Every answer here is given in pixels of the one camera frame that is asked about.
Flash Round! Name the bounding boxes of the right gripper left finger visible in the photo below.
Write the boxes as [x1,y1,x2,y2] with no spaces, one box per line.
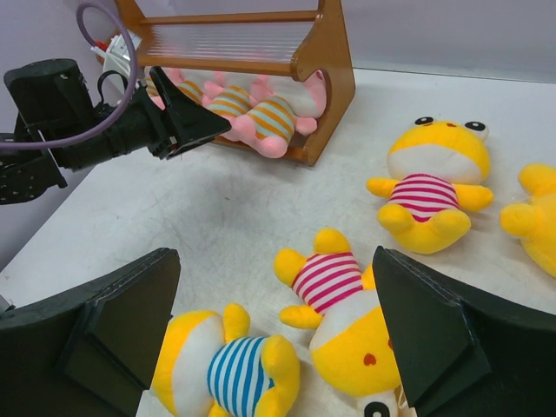
[1,248,181,416]

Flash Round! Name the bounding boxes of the yellow plush red stripes top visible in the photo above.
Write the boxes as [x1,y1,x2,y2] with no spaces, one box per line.
[366,116,493,255]

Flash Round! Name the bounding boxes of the pink plush blue stripes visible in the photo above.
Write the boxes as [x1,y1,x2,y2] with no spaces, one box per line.
[224,70,327,158]

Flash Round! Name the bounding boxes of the wooden three-tier shelf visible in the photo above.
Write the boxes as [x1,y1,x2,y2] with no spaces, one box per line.
[116,1,355,166]

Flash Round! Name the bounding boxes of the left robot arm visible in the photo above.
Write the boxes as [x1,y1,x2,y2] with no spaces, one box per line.
[1,59,231,205]

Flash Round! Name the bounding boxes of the yellow plush red stripes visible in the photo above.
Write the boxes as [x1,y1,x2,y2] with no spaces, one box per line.
[274,228,401,416]
[366,116,493,255]

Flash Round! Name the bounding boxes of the yellow plush under pile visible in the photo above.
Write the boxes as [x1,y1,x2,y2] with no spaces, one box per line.
[500,163,555,277]

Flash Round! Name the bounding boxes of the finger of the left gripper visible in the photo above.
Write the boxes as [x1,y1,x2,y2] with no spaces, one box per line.
[149,66,231,159]

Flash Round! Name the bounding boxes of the pink plush orange stripes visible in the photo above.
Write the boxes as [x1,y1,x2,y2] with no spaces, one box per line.
[203,71,257,121]
[146,76,165,109]

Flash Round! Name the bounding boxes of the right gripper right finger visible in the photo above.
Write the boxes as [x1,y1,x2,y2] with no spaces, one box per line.
[372,247,555,416]

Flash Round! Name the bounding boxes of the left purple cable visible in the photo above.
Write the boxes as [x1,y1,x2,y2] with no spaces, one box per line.
[0,2,140,152]

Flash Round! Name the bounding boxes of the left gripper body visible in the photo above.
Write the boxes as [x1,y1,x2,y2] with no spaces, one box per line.
[99,84,178,161]

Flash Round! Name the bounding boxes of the pink plush face-down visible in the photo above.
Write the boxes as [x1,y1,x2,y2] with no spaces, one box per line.
[164,67,209,104]

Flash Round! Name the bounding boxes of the yellow plush blue stripes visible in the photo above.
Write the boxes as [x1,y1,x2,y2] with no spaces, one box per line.
[151,303,301,417]

